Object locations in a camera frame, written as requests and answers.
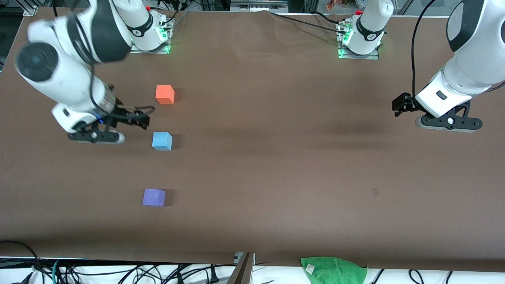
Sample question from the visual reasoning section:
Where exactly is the light blue foam block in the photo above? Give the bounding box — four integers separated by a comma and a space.
152, 132, 173, 151

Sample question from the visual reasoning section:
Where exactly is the orange foam block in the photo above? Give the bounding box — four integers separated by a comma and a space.
155, 85, 175, 105

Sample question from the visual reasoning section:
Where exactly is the purple foam block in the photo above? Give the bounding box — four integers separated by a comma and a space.
142, 189, 166, 207

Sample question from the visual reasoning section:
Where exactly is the green microfibre cloth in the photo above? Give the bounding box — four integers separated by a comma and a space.
300, 256, 368, 284

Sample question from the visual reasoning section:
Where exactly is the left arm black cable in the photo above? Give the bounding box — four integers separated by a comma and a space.
411, 0, 436, 99

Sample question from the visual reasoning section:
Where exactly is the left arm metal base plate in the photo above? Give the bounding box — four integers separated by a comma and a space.
337, 20, 380, 60

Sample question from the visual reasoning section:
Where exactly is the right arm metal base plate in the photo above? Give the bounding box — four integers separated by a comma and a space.
129, 16, 173, 54

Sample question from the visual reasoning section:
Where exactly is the right arm dangling black cable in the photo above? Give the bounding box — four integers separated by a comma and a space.
158, 10, 190, 32

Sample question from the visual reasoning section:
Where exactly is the short black table cable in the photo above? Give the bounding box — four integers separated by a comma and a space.
312, 11, 346, 23

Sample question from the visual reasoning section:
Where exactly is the long black table cable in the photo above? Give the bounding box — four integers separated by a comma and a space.
270, 11, 342, 31

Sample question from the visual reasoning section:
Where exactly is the thick black looped cable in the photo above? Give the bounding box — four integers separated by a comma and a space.
0, 241, 42, 284

